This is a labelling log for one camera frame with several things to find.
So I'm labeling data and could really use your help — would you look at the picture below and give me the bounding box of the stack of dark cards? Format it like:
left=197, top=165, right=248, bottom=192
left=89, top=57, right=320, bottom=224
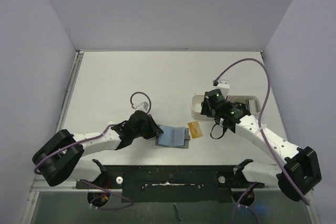
left=234, top=102, right=249, bottom=111

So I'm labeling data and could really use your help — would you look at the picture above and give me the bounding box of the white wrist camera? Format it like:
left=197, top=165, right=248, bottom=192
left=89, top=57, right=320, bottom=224
left=132, top=101, right=149, bottom=113
left=213, top=79, right=230, bottom=97

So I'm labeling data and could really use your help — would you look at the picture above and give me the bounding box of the gold VIP card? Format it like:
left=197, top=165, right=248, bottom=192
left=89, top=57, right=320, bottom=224
left=188, top=121, right=203, bottom=139

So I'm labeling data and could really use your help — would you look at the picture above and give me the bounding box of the left aluminium rail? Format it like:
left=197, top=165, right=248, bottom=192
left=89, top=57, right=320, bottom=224
left=54, top=50, right=85, bottom=134

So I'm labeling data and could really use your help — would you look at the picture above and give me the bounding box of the white magnetic stripe card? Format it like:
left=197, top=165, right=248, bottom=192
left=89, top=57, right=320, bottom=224
left=246, top=99, right=259, bottom=113

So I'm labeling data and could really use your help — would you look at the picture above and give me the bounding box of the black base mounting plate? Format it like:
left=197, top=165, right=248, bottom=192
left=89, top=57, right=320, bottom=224
left=76, top=165, right=266, bottom=204

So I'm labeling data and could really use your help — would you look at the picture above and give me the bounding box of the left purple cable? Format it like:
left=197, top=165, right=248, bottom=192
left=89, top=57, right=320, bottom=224
left=33, top=92, right=152, bottom=211

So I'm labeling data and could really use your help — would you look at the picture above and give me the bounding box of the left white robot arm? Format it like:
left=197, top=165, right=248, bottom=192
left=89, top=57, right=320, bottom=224
left=32, top=110, right=163, bottom=188

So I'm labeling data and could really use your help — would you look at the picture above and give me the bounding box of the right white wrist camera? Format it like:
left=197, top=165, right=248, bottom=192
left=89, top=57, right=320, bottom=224
left=213, top=79, right=230, bottom=97

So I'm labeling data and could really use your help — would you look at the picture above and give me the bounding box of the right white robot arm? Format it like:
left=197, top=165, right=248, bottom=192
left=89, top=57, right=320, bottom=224
left=201, top=89, right=322, bottom=202

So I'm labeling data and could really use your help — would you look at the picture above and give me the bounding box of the grey blue card holder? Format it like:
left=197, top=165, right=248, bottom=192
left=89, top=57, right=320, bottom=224
left=155, top=125, right=190, bottom=148

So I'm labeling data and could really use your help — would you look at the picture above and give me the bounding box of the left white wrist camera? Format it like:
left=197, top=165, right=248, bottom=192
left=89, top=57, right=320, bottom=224
left=132, top=101, right=149, bottom=113

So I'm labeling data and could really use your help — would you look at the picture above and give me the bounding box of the white plastic tray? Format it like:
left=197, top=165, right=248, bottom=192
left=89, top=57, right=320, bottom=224
left=191, top=94, right=261, bottom=121

